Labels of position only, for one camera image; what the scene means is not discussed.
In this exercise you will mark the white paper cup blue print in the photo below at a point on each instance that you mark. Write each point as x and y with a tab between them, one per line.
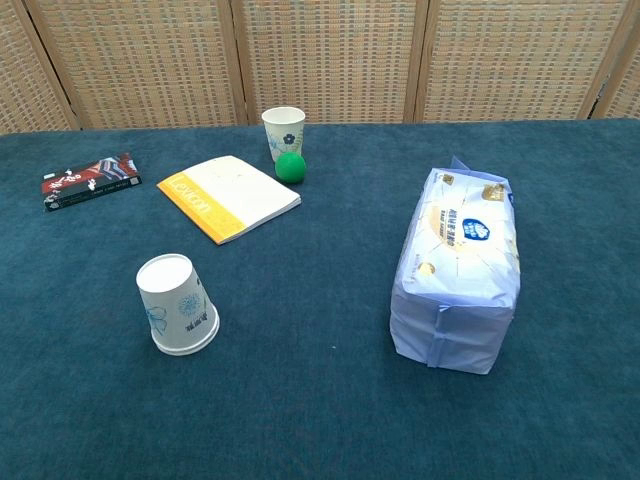
189	352
170	295

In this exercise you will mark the green ball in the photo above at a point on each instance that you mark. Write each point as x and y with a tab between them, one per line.
290	169

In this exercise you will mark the yellow white Lexicon book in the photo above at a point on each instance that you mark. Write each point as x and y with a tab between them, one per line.
235	195

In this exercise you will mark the white paper cup dark flower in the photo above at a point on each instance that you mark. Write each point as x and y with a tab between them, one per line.
282	132

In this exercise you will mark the white blue tissue pack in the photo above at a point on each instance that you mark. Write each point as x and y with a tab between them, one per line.
460	270

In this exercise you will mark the blue felt table cover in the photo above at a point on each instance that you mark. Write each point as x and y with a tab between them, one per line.
320	410

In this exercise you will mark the woven wooden folding screen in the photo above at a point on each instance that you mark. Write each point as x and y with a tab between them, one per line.
320	55

